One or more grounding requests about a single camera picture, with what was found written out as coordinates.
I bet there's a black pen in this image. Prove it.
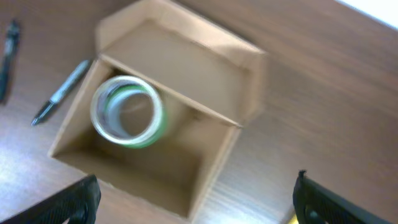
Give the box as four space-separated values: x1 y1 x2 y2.
1 19 21 103

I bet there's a white tape roll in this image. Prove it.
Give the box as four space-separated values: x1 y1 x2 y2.
90 75 164 146

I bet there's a yellow highlighter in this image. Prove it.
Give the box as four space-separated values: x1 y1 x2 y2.
286 215 299 224

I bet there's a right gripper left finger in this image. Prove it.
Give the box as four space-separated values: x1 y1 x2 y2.
1 174 101 224

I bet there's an open cardboard box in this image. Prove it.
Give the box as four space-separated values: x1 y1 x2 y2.
49 1 268 221

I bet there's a green tape roll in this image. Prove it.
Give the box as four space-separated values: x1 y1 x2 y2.
103 85 167 148

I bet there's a black marker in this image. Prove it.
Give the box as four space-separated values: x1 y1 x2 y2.
31 60 91 126

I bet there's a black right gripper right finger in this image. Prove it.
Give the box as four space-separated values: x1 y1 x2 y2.
292 170 389 224

